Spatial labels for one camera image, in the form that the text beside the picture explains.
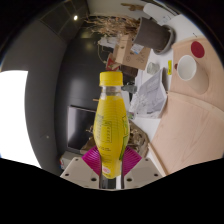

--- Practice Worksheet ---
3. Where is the wooden figure statue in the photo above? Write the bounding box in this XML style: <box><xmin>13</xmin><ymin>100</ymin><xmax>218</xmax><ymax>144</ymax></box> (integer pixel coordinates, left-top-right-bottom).
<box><xmin>120</xmin><ymin>2</ymin><xmax>144</xmax><ymax>12</ymax></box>

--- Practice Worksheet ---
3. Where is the red box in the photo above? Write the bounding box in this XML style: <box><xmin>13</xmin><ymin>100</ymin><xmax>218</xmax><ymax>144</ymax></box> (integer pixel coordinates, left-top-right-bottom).
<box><xmin>105</xmin><ymin>53</ymin><xmax>121</xmax><ymax>72</ymax></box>

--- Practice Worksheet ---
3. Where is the flat round red coaster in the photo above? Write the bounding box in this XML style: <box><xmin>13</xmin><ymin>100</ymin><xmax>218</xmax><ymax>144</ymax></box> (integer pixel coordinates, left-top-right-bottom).
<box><xmin>190</xmin><ymin>40</ymin><xmax>206</xmax><ymax>59</ymax></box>

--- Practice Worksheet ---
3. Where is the long ceiling light panel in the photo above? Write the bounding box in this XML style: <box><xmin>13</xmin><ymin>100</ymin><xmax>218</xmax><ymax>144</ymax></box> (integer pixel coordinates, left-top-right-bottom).
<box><xmin>0</xmin><ymin>69</ymin><xmax>43</xmax><ymax>169</ymax></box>

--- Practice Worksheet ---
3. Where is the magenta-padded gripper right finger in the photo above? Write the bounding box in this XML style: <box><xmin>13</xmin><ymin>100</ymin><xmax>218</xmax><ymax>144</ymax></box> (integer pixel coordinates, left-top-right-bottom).
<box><xmin>120</xmin><ymin>146</ymin><xmax>164</xmax><ymax>190</ymax></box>

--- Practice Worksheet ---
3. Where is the white plaster statue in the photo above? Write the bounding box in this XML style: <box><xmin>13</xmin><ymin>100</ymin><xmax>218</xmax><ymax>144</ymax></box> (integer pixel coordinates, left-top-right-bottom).
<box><xmin>98</xmin><ymin>35</ymin><xmax>118</xmax><ymax>48</ymax></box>

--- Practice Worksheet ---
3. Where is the grey plant saucer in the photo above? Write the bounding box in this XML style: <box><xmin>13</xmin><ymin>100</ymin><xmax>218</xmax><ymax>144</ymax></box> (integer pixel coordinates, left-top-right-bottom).
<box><xmin>153</xmin><ymin>24</ymin><xmax>177</xmax><ymax>56</ymax></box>

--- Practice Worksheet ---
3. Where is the small white bowl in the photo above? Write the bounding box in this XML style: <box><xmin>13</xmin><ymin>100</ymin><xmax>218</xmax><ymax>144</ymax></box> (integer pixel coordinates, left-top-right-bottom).
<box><xmin>146</xmin><ymin>62</ymin><xmax>161</xmax><ymax>75</ymax></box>

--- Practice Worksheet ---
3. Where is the white chair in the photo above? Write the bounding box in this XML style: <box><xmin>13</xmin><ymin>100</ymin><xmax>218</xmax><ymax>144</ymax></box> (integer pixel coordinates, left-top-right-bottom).
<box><xmin>143</xmin><ymin>2</ymin><xmax>178</xmax><ymax>24</ymax></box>

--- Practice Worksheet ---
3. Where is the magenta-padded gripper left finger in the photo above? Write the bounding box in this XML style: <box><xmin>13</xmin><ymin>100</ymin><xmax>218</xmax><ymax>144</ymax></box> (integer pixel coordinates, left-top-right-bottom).
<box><xmin>59</xmin><ymin>145</ymin><xmax>108</xmax><ymax>190</ymax></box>

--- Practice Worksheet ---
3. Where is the glass jar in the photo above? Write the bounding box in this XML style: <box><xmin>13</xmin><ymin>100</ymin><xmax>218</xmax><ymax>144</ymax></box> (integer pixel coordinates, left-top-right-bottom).
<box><xmin>121</xmin><ymin>84</ymin><xmax>138</xmax><ymax>94</ymax></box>

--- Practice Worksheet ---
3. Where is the small yellow tag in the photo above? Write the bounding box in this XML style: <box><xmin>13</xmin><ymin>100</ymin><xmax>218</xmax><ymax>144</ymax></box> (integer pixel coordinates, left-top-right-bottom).
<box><xmin>167</xmin><ymin>59</ymin><xmax>173</xmax><ymax>76</ymax></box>

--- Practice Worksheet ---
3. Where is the beige ceramic mug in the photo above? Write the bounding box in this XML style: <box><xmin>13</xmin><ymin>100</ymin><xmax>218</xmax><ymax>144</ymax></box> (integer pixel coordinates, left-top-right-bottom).
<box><xmin>176</xmin><ymin>54</ymin><xmax>210</xmax><ymax>95</ymax></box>

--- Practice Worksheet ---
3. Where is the dry plant in grey pot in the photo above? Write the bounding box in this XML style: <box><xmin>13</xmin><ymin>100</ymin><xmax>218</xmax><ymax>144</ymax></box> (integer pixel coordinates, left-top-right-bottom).
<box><xmin>84</xmin><ymin>14</ymin><xmax>176</xmax><ymax>54</ymax></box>

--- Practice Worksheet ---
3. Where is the white cabinet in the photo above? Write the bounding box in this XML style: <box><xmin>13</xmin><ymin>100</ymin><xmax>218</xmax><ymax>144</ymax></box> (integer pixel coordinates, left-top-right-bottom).
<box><xmin>59</xmin><ymin>150</ymin><xmax>83</xmax><ymax>171</ymax></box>

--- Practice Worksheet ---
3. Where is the newspaper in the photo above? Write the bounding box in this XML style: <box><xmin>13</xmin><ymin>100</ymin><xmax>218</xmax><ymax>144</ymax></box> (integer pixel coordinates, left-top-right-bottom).
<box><xmin>129</xmin><ymin>68</ymin><xmax>168</xmax><ymax>119</ymax></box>

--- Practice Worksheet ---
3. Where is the yellow drink bottle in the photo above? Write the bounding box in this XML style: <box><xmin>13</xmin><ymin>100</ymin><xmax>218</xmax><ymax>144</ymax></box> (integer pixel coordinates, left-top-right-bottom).
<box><xmin>93</xmin><ymin>70</ymin><xmax>130</xmax><ymax>180</ymax></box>

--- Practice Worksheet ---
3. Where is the black wall screen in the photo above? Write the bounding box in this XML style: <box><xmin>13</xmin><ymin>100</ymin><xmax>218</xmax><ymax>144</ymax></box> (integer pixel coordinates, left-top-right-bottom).
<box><xmin>66</xmin><ymin>104</ymin><xmax>98</xmax><ymax>154</ymax></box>

